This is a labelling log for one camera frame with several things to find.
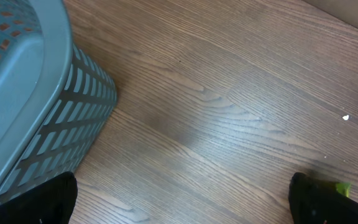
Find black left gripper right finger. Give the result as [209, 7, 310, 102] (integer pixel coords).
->
[288, 172, 358, 224]

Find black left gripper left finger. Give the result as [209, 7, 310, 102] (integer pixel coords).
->
[0, 172, 78, 224]

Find green gummy candy bag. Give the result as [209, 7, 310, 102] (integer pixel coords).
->
[334, 182, 352, 198]

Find grey plastic basket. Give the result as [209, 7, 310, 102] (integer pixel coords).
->
[0, 0, 117, 205]

